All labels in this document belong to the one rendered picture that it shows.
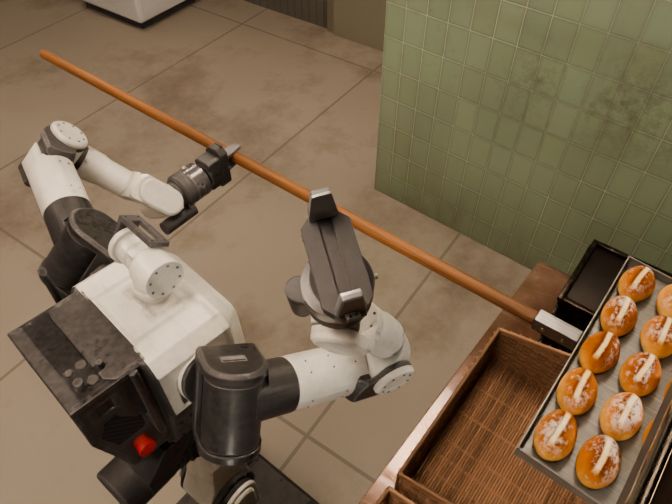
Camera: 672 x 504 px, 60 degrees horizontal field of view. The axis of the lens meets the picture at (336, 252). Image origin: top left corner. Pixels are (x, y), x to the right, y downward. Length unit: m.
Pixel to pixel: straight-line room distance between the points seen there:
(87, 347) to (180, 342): 0.14
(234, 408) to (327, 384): 0.16
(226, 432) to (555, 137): 1.93
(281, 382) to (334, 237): 0.34
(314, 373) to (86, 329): 0.36
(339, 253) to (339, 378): 0.38
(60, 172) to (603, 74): 1.80
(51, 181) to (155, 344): 0.44
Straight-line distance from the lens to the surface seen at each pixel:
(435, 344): 2.60
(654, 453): 0.88
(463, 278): 1.25
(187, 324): 0.95
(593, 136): 2.45
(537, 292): 2.11
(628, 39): 2.26
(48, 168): 1.26
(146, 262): 0.89
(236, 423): 0.88
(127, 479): 1.27
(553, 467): 1.11
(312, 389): 0.93
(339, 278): 0.61
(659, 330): 1.27
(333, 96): 3.95
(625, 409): 1.14
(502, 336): 1.81
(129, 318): 0.98
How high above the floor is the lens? 2.16
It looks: 48 degrees down
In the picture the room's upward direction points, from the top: straight up
